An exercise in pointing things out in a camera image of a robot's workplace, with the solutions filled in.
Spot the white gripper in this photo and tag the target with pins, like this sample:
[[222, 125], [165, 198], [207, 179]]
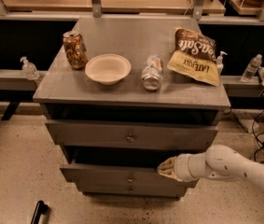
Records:
[[180, 167]]

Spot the grey drawer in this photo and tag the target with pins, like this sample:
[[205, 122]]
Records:
[[153, 136], [98, 167], [172, 192]]

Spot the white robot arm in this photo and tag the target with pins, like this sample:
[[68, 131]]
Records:
[[218, 162]]

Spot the grey bottom drawer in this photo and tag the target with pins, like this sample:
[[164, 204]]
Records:
[[172, 192]]

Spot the grey drawer cabinet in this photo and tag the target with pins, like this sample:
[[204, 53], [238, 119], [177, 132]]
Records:
[[66, 94]]

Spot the grey top drawer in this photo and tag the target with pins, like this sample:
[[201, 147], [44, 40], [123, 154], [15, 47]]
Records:
[[153, 136]]

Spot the white flat box on floor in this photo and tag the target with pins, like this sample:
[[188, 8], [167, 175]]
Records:
[[246, 120]]

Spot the brown yellow chip bag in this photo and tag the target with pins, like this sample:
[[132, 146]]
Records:
[[194, 56]]

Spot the white paper bowl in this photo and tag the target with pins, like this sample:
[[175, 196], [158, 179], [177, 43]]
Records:
[[108, 69]]

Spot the white pump bottle right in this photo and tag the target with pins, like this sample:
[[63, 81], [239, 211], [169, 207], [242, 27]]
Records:
[[219, 62]]

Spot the black object on floor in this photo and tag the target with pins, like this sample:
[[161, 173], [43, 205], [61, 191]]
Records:
[[40, 209]]

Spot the clear water bottle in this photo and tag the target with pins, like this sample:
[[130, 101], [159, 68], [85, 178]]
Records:
[[251, 68]]

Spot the orange soda can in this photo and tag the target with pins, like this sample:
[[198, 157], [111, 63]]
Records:
[[75, 49]]

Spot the clear sanitizer pump bottle left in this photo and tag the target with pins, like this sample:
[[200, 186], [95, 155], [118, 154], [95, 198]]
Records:
[[29, 69]]

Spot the wooden shelf rack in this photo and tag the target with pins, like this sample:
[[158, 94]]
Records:
[[203, 11]]

